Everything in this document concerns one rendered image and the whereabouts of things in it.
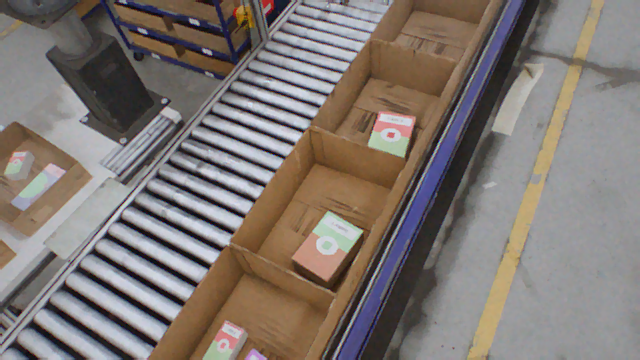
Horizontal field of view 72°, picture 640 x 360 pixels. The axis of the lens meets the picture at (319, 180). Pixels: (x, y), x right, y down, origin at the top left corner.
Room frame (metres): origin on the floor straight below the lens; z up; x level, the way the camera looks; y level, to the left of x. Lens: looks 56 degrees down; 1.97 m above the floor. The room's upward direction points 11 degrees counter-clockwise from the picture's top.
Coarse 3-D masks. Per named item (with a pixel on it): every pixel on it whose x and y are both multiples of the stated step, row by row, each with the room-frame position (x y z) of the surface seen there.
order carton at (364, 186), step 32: (288, 160) 0.71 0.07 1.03; (320, 160) 0.78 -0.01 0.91; (352, 160) 0.72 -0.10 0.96; (384, 160) 0.66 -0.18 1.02; (288, 192) 0.68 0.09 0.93; (320, 192) 0.68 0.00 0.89; (352, 192) 0.66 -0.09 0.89; (384, 192) 0.64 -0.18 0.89; (256, 224) 0.56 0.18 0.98; (288, 224) 0.60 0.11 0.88; (352, 224) 0.56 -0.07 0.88; (384, 224) 0.51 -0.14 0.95; (288, 256) 0.50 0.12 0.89; (352, 288) 0.37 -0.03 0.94
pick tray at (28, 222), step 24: (0, 144) 1.19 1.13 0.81; (24, 144) 1.22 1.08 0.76; (48, 144) 1.14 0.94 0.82; (0, 168) 1.12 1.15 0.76; (72, 168) 0.99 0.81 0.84; (0, 192) 1.01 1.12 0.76; (48, 192) 0.91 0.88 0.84; (72, 192) 0.95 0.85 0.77; (0, 216) 0.84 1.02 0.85; (24, 216) 0.83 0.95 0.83; (48, 216) 0.87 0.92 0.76
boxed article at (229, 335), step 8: (224, 328) 0.33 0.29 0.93; (232, 328) 0.33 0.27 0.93; (240, 328) 0.32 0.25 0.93; (216, 336) 0.31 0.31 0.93; (224, 336) 0.31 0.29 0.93; (232, 336) 0.31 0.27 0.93; (240, 336) 0.30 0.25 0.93; (216, 344) 0.30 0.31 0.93; (224, 344) 0.29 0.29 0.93; (232, 344) 0.29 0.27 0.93; (240, 344) 0.29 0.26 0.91; (208, 352) 0.28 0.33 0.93; (216, 352) 0.28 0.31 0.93; (224, 352) 0.27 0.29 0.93; (232, 352) 0.27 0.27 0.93
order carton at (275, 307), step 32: (224, 256) 0.47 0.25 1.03; (256, 256) 0.44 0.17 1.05; (224, 288) 0.43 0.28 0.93; (256, 288) 0.43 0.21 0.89; (288, 288) 0.40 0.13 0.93; (320, 288) 0.34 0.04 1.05; (192, 320) 0.35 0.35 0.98; (224, 320) 0.36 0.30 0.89; (256, 320) 0.35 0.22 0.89; (288, 320) 0.33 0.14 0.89; (320, 320) 0.32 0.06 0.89; (160, 352) 0.28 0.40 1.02; (192, 352) 0.30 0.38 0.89; (288, 352) 0.26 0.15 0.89; (320, 352) 0.24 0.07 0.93
